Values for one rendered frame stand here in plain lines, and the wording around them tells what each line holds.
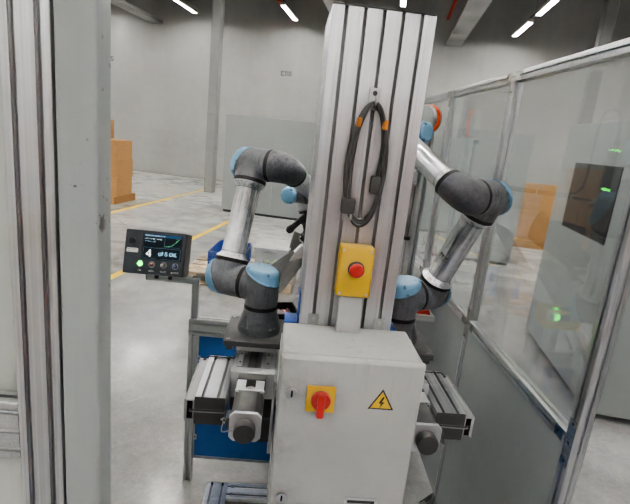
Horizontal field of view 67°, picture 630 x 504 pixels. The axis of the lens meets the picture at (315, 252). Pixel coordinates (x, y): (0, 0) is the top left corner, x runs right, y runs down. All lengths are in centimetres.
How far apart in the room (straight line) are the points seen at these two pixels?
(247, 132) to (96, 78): 915
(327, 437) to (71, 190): 83
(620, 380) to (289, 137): 727
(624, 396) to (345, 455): 295
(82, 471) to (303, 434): 56
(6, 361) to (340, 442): 75
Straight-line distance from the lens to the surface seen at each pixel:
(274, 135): 962
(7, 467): 92
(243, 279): 164
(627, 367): 390
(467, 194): 151
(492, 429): 203
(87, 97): 65
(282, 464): 127
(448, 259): 170
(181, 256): 213
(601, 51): 166
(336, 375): 114
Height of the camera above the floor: 173
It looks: 14 degrees down
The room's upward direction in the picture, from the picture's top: 6 degrees clockwise
